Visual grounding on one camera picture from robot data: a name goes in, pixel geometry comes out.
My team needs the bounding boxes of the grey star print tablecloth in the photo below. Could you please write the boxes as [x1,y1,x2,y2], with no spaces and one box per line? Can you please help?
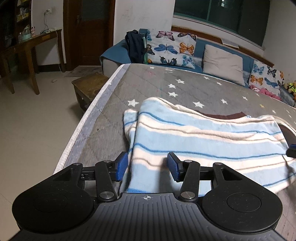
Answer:
[53,63,296,241]

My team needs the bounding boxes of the dark wooden bookshelf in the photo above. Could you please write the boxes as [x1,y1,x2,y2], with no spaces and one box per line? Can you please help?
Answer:
[0,0,32,48]

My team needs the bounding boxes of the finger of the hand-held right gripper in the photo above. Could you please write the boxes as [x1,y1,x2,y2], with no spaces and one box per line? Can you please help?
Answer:
[286,144,296,159]

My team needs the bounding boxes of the small butterfly print pillow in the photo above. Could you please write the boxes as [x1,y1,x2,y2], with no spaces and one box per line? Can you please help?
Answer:
[247,60,285,98]

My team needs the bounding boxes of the book on windowsill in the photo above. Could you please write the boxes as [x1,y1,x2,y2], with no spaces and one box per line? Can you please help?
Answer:
[221,38,240,48]

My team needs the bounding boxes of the blue sofa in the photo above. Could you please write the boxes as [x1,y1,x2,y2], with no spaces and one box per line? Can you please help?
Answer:
[99,28,296,107]

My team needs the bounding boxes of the wooden desk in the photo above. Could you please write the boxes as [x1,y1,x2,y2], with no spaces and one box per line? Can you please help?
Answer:
[0,29,66,95]

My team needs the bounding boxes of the brown wooden door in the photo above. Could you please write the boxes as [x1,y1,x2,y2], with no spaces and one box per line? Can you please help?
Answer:
[63,0,115,71]

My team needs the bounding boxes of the dark window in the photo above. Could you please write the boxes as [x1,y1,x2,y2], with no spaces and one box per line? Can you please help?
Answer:
[173,0,271,47]

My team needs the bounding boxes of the wooden stool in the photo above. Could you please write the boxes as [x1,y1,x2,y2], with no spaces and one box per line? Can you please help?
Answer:
[72,74,110,114]

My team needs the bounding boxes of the white cable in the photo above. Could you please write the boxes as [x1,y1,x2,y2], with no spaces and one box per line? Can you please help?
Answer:
[42,13,65,72]

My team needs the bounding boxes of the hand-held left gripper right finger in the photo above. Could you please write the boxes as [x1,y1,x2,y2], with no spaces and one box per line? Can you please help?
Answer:
[167,152,243,202]

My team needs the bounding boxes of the beige pillow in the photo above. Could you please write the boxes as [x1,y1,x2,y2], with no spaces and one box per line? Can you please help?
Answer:
[202,44,245,87]

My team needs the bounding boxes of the floor mat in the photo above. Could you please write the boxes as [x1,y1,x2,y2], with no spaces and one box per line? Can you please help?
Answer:
[64,65,103,78]

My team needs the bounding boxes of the pink cloth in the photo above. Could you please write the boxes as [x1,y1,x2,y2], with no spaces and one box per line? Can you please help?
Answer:
[250,85,282,100]

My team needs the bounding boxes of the blue white striped fleece garment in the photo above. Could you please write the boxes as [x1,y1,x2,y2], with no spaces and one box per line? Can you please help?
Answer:
[122,97,296,194]

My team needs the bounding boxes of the large butterfly print pillow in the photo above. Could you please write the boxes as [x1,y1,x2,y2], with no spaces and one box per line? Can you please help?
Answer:
[144,30,197,69]

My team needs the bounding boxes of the dark backpack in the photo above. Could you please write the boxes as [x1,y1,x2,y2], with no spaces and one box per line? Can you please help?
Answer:
[125,30,147,63]

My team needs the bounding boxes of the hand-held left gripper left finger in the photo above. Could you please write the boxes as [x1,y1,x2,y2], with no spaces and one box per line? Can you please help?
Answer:
[53,152,128,202]

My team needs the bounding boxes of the brown teddy bear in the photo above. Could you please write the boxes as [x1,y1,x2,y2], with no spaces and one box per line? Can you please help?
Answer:
[284,81,296,100]

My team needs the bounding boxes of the green jar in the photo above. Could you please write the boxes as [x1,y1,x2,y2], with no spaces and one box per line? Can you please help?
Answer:
[18,25,32,42]

